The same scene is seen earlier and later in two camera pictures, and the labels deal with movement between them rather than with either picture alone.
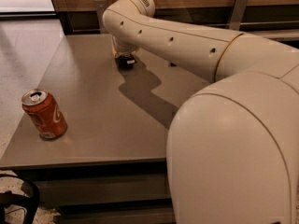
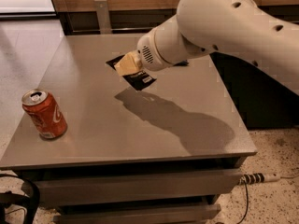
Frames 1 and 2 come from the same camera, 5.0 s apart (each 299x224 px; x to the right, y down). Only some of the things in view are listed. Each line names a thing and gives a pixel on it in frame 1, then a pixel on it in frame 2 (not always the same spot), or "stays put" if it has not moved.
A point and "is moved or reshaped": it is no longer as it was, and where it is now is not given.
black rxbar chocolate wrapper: (125, 62) is moved or reshaped
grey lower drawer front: (114, 215) stays put
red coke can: (45, 113) stays put
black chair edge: (8, 198) stays put
